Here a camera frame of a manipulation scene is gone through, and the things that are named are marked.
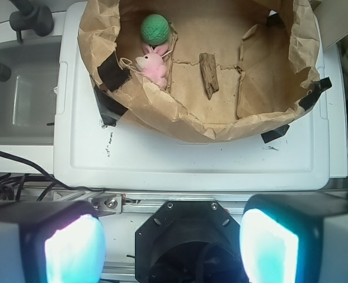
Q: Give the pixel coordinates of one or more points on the green textured ball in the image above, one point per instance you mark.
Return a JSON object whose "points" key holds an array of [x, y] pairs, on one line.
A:
{"points": [[155, 29]]}

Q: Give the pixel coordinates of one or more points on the aluminium frame rail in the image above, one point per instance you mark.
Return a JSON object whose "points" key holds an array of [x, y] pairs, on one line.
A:
{"points": [[111, 203]]}

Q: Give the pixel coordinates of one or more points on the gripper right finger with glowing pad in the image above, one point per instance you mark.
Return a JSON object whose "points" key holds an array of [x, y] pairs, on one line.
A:
{"points": [[295, 237]]}

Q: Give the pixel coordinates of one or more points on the crumpled brown paper bag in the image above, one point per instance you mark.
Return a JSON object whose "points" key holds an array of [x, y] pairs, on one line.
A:
{"points": [[265, 52]]}

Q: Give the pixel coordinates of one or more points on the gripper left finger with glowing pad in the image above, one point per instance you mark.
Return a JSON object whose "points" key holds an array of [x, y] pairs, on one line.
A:
{"points": [[50, 242]]}

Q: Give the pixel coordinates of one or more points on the brown wood chip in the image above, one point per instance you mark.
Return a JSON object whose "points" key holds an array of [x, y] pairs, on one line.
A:
{"points": [[209, 74]]}

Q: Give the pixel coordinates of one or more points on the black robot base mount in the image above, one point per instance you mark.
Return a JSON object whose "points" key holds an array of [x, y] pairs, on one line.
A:
{"points": [[189, 241]]}

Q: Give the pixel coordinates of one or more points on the pink plush bunny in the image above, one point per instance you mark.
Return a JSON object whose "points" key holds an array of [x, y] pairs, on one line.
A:
{"points": [[151, 63]]}

